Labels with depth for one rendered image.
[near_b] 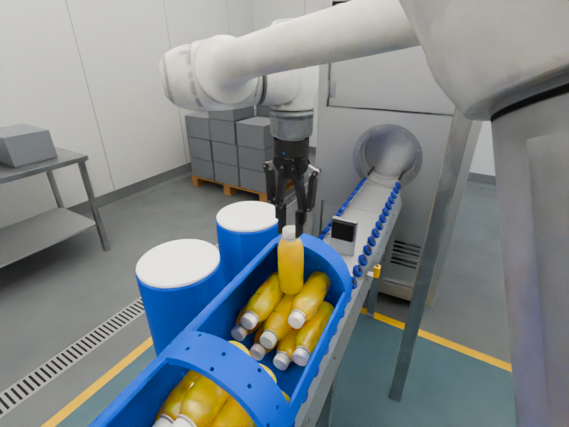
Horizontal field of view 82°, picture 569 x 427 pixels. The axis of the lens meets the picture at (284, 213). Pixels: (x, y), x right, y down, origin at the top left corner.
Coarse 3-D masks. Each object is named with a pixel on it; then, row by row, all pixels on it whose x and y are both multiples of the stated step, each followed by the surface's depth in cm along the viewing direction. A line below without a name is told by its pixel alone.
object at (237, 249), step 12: (276, 228) 138; (228, 240) 135; (240, 240) 133; (252, 240) 133; (264, 240) 135; (228, 252) 139; (240, 252) 136; (252, 252) 136; (228, 264) 142; (240, 264) 139; (228, 276) 146
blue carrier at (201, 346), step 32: (256, 256) 89; (320, 256) 84; (224, 288) 76; (256, 288) 98; (192, 320) 68; (224, 320) 85; (192, 352) 56; (224, 352) 56; (320, 352) 70; (160, 384) 67; (224, 384) 52; (256, 384) 54; (288, 384) 78; (128, 416) 61; (256, 416) 51; (288, 416) 58
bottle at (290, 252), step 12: (288, 240) 79; (300, 240) 80; (288, 252) 79; (300, 252) 80; (288, 264) 80; (300, 264) 81; (288, 276) 82; (300, 276) 83; (288, 288) 84; (300, 288) 85
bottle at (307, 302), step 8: (320, 272) 92; (312, 280) 89; (320, 280) 89; (328, 280) 91; (304, 288) 86; (312, 288) 86; (320, 288) 87; (328, 288) 90; (296, 296) 85; (304, 296) 83; (312, 296) 84; (320, 296) 85; (296, 304) 82; (304, 304) 81; (312, 304) 82; (320, 304) 86; (304, 312) 80; (312, 312) 82
